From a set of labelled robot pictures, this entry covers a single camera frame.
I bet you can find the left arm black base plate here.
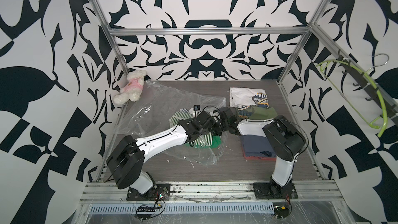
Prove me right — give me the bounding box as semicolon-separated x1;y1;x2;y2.
126;184;171;202

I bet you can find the green white striped garment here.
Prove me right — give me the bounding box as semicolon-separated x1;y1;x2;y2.
169;108;194;128

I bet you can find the black connector block left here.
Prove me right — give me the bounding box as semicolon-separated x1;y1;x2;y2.
135;205;156;220

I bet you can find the aluminium frame back crossbar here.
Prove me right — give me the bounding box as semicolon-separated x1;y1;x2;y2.
108;27;309;36

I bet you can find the aluminium frame rail front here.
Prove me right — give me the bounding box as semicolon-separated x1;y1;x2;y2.
79;180;344;204

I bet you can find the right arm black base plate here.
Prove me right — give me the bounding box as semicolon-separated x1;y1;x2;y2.
253;181;298;200

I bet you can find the white teddy bear pink shirt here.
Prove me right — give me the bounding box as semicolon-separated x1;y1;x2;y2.
113;70;147;105

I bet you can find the clear plastic vacuum bag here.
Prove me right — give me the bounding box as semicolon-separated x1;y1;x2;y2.
114;81;228;166

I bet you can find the solid green garment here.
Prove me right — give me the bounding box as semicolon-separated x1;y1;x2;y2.
193;133;222;148

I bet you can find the white printed tank top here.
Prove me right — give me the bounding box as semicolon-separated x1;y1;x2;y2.
230;87;269;108

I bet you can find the green wire clothes hanger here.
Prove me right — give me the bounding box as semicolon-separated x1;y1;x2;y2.
316;55;389;138

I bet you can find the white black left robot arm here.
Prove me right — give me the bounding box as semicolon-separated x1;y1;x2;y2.
106;111;222;195

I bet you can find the black wall hook rack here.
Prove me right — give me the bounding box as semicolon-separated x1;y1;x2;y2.
337;50;398;121

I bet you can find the black connector block right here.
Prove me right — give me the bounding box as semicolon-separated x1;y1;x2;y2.
274;206;291;220

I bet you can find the navy blue t-shirt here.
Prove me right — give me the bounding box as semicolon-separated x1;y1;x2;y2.
241;134;277;159

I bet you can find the white slotted cable duct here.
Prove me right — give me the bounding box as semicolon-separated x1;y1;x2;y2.
90;202;274;214

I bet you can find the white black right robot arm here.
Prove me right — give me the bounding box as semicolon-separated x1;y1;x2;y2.
213;107;307;187

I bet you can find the green printed t-shirt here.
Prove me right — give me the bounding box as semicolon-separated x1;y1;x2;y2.
236;106;278;120

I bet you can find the red t-shirt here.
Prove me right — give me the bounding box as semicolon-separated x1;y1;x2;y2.
242;136;277;162

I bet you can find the black connector block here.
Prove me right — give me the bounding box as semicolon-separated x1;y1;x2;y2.
135;205;156;220
274;206;291;220

